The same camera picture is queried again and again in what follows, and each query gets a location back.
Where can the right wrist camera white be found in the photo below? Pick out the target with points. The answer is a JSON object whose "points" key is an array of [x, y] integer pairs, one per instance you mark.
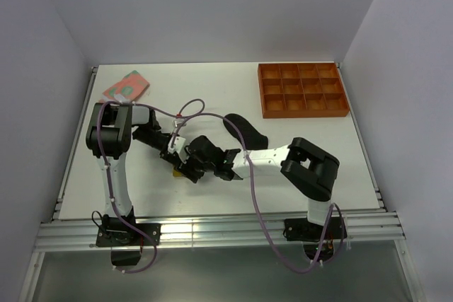
{"points": [[177, 144]]}

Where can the aluminium side rail right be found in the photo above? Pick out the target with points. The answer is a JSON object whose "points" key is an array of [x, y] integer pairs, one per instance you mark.
{"points": [[361, 140]]}

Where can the pink green patterned socks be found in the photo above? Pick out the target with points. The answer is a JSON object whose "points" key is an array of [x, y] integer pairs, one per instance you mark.
{"points": [[130, 88]]}

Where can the orange compartment tray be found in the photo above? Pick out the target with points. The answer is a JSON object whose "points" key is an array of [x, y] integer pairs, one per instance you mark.
{"points": [[301, 90]]}

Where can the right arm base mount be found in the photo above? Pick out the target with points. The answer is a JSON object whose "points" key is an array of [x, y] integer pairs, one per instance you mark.
{"points": [[300, 229]]}

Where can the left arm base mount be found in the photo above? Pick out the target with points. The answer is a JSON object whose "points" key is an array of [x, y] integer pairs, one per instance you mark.
{"points": [[126, 244]]}

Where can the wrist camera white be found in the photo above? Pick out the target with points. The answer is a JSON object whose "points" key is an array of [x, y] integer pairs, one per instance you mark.
{"points": [[177, 144], [178, 123]]}

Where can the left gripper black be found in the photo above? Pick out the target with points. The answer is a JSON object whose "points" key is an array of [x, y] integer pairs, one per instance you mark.
{"points": [[165, 147]]}

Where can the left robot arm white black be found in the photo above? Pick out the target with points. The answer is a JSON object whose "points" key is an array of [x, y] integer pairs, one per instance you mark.
{"points": [[111, 129]]}

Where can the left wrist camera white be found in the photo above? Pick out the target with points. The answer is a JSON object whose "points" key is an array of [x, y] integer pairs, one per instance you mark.
{"points": [[178, 123]]}

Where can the yellow sock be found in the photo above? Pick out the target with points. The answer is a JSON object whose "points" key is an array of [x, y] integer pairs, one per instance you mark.
{"points": [[178, 173]]}

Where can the black sock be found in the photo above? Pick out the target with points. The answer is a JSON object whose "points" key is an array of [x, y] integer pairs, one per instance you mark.
{"points": [[253, 139]]}

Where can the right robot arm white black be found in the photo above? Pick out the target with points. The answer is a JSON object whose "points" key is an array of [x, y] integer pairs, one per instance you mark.
{"points": [[310, 169]]}

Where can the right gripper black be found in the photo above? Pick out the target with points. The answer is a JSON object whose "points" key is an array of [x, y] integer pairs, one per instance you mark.
{"points": [[186, 170]]}

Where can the aluminium frame rail front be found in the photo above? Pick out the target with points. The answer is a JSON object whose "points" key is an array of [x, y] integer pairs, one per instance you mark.
{"points": [[210, 231]]}

